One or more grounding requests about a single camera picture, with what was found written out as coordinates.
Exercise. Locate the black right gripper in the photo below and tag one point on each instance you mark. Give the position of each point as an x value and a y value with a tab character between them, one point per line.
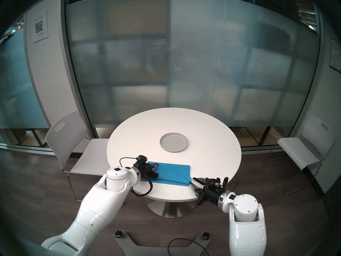
211	196

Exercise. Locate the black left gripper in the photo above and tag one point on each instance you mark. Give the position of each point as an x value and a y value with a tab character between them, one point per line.
145	171

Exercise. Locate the blue cloth napkin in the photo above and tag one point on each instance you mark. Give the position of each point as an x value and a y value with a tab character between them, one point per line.
173	174

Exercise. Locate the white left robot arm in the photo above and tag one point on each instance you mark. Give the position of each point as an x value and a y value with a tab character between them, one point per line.
101	204

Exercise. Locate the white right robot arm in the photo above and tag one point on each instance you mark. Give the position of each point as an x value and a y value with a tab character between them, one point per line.
247	226

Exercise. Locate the grey round plate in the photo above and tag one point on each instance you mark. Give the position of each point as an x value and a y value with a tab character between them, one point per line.
174	142

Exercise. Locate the brushed steel table base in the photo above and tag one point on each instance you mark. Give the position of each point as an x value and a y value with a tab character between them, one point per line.
170	208

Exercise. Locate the black star knob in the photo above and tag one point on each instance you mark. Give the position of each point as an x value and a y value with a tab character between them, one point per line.
206	235
119	234

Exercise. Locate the white plastic chair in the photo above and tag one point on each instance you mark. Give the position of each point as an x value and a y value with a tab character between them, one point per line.
66	132
306	148

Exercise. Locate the white QR code sign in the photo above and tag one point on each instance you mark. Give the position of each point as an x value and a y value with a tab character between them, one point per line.
40	26

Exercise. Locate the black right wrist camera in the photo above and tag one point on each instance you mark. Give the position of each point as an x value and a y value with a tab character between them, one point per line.
213	184

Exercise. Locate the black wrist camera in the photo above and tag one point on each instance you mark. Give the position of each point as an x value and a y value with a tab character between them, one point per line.
213	184
142	159

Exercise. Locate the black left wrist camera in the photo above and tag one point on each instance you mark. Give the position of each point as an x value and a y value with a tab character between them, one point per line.
142	159

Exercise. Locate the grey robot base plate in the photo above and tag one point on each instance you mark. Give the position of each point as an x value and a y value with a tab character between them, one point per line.
159	249

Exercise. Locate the black metal shelf frame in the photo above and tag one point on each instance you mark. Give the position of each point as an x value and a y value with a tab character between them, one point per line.
33	137
265	136

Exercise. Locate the white wall poster blue trim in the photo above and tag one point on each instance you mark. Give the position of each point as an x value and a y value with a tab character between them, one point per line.
335	55

